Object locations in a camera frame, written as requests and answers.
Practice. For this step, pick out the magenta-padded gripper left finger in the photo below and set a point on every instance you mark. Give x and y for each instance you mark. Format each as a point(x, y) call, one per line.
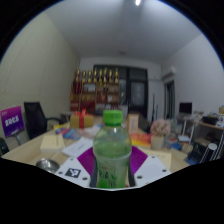
point(73, 171)

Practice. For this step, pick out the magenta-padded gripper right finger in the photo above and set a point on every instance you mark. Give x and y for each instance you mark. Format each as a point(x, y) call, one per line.
point(151, 170)

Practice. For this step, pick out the green tea bottle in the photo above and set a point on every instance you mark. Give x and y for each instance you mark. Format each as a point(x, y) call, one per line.
point(111, 150)

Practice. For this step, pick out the white paper booklet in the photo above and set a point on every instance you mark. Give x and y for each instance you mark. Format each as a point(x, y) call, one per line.
point(78, 146)

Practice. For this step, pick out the small steel cup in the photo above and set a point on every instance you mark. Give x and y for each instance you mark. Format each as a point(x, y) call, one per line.
point(47, 165)

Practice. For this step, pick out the orange book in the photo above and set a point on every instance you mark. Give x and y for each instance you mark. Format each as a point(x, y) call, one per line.
point(141, 140)

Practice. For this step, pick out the pale yellow notepad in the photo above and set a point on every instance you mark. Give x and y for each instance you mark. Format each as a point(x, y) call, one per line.
point(51, 143)

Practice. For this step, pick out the blue colourful book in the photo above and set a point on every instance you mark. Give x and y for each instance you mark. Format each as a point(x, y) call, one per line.
point(68, 133)

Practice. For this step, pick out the pink flowers in pot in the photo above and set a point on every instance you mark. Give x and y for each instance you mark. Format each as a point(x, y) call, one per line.
point(160, 128)

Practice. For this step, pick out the small orange carton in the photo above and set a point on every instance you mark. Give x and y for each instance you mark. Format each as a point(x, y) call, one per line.
point(132, 124)

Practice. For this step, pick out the yellow gift box red ribbon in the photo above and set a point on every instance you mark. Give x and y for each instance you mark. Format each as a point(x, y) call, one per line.
point(86, 121)

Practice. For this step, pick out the white round stool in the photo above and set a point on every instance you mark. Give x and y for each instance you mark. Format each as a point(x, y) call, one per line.
point(209, 148)

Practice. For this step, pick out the black office chair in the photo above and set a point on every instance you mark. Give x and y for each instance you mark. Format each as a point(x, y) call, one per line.
point(35, 120)

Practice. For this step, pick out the black computer monitor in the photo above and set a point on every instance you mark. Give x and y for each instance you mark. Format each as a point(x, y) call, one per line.
point(185, 108)

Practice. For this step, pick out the wooden side desk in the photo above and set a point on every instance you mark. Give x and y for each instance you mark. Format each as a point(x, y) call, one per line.
point(210, 127)

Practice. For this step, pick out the black bag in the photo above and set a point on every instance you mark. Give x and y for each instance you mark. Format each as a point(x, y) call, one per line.
point(3, 146)

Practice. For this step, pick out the purple sign board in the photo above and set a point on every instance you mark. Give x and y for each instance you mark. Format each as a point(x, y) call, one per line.
point(12, 120)

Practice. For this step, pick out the wooden shelf unit with trophies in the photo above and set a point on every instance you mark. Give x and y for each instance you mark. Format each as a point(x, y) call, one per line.
point(90, 93)

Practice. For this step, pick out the dark framed glass door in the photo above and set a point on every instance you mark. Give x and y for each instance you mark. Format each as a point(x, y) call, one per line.
point(136, 90)

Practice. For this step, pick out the white air conditioner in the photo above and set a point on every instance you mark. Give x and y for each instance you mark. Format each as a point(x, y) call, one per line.
point(168, 71)

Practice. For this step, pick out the ceiling tube light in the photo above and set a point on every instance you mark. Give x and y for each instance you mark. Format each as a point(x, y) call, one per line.
point(137, 2)

